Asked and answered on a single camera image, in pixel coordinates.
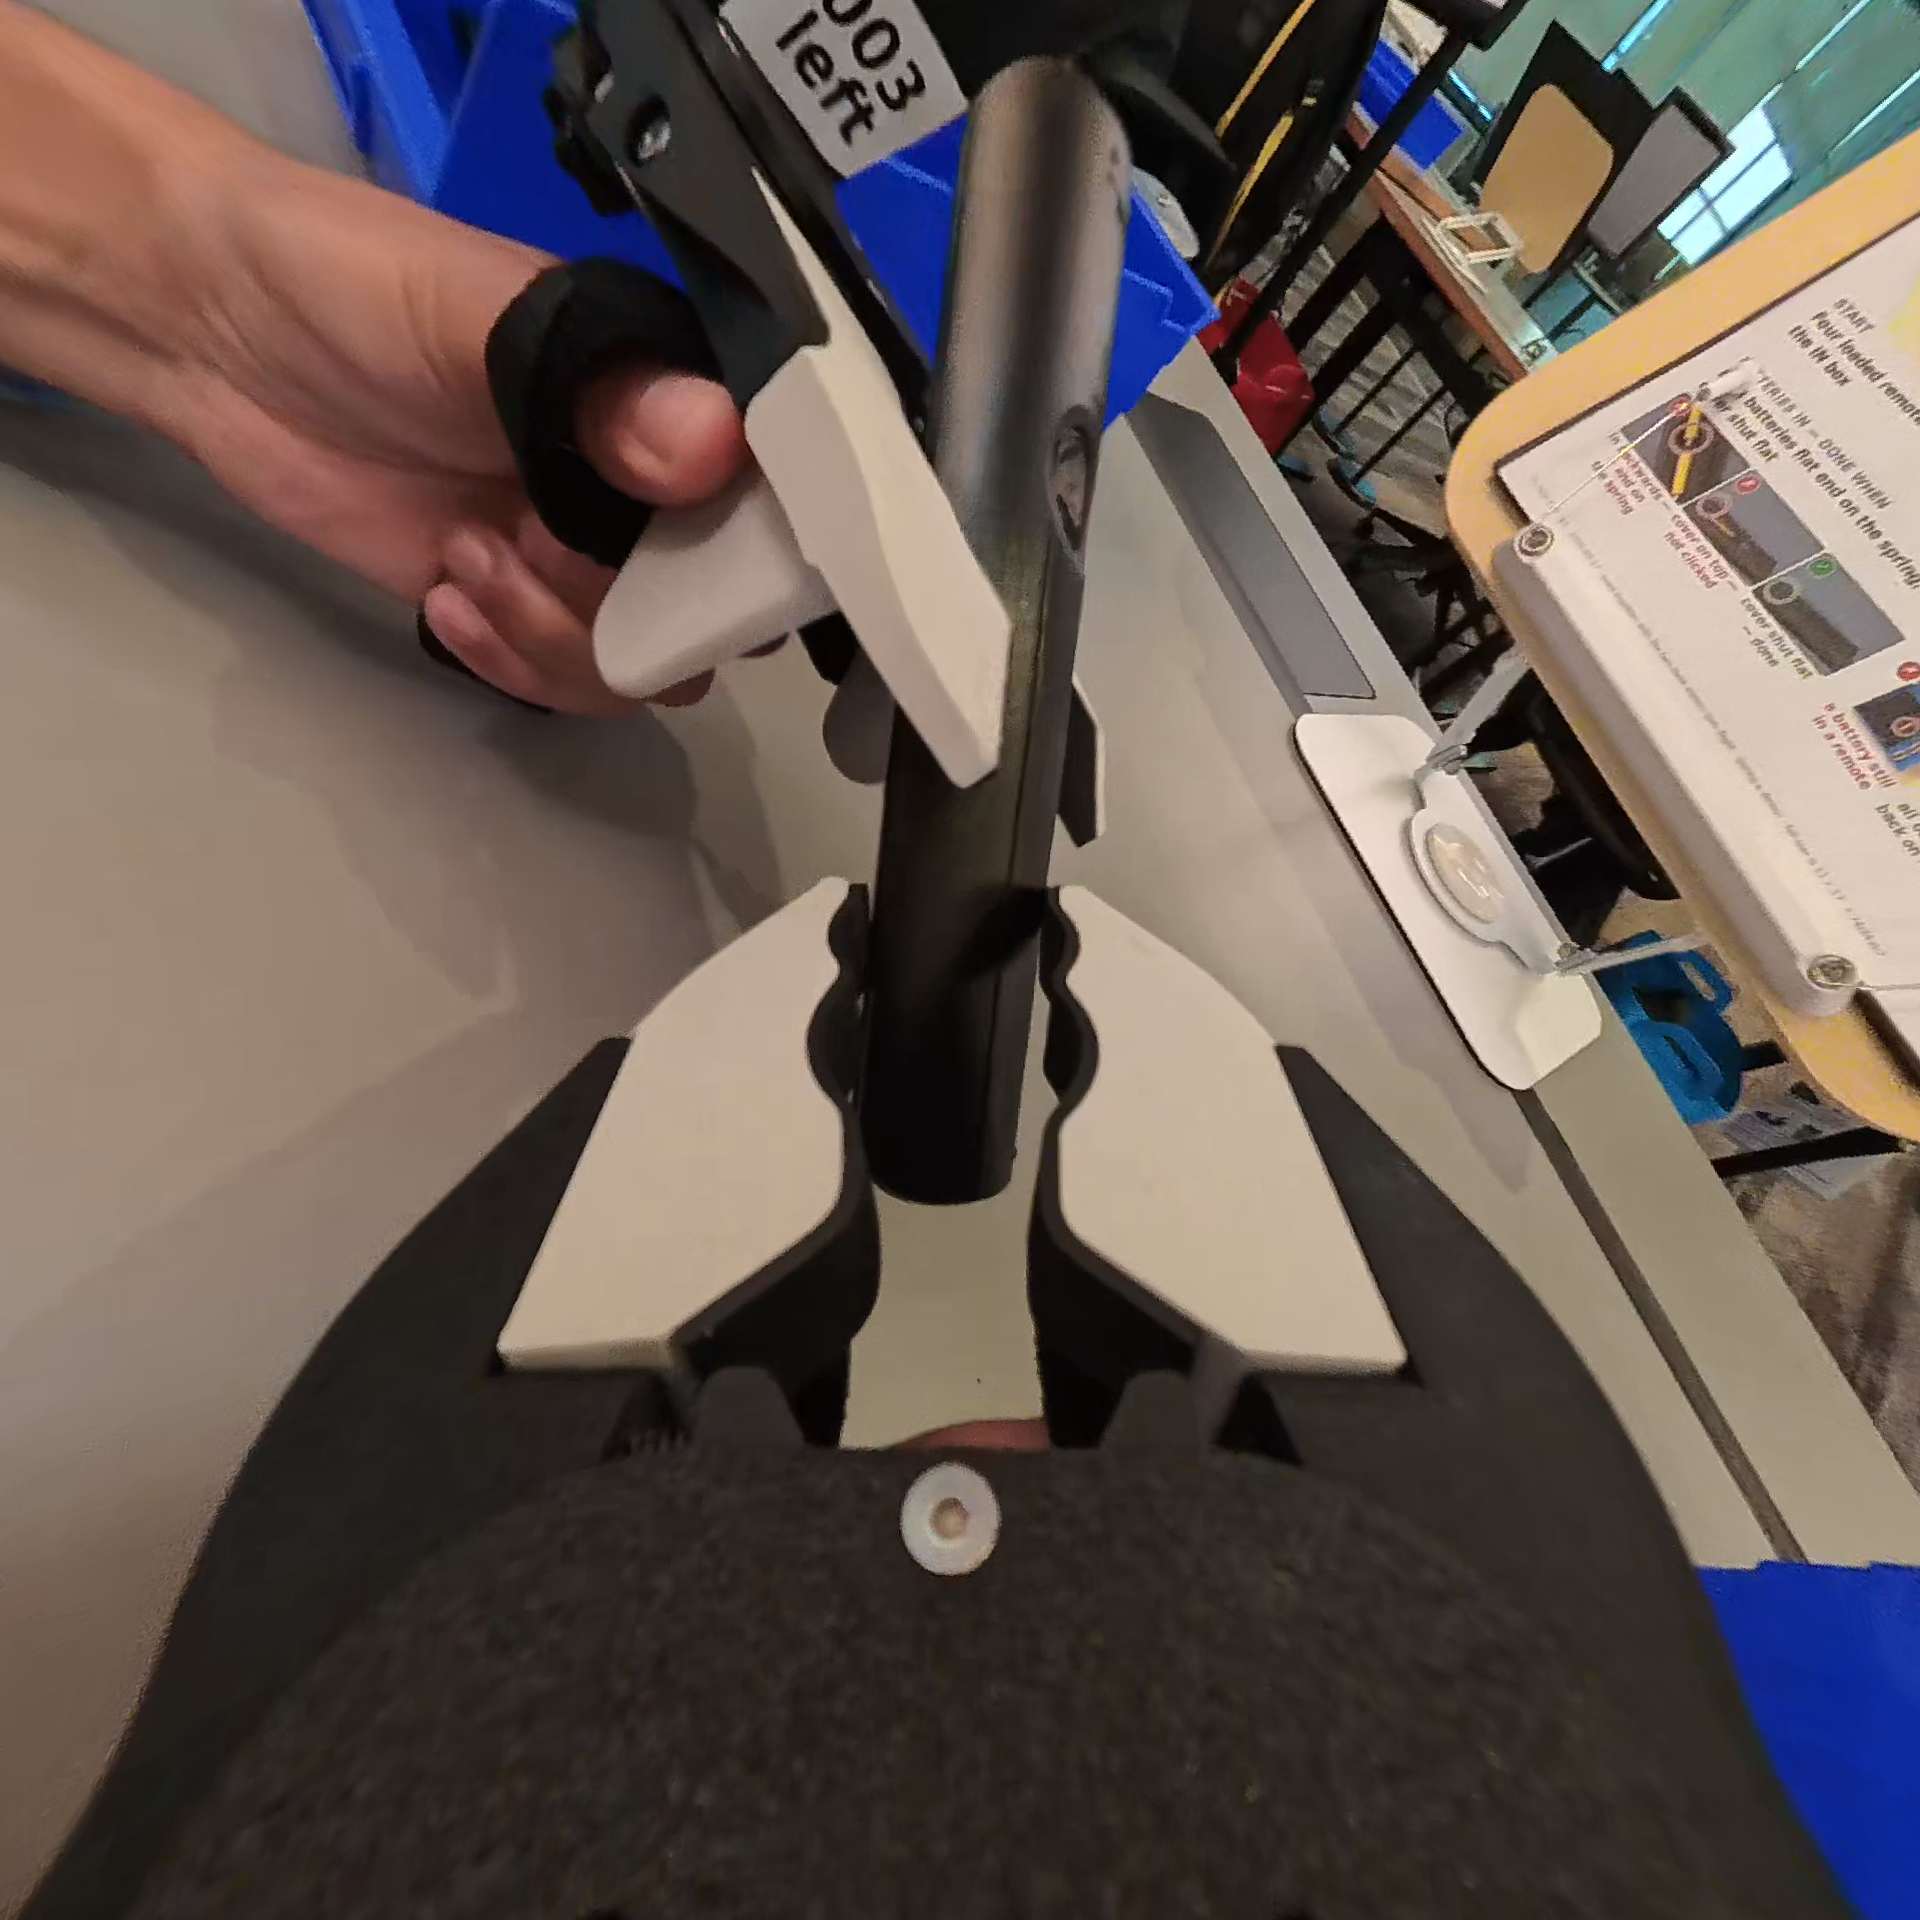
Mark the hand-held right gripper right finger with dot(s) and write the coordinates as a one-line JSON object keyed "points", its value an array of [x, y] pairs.
{"points": [[1215, 1186]]}

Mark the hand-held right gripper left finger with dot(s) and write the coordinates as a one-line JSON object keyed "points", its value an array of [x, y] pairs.
{"points": [[690, 1172]]}

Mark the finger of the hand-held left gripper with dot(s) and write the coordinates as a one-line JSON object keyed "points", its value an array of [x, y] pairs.
{"points": [[886, 525], [1089, 774]]}

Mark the black remote control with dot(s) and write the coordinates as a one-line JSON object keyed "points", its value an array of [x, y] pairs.
{"points": [[960, 975]]}

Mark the grey desk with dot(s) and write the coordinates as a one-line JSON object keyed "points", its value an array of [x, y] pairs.
{"points": [[300, 975]]}

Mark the person's left hand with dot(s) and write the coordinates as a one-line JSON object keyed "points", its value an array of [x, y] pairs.
{"points": [[346, 376]]}

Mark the red object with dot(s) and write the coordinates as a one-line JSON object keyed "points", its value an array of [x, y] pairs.
{"points": [[1267, 376]]}

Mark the blue plastic part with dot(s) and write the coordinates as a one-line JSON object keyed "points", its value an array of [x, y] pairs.
{"points": [[1681, 1037]]}

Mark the wooden table with black legs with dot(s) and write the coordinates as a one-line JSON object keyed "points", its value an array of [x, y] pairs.
{"points": [[1440, 242]]}

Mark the instruction board with wooden edge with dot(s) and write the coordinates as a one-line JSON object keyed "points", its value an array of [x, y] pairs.
{"points": [[1724, 525]]}

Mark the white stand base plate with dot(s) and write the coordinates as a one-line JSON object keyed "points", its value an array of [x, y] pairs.
{"points": [[1366, 780]]}

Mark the tan board with black frame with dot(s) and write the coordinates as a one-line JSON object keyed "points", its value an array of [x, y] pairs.
{"points": [[1545, 182]]}

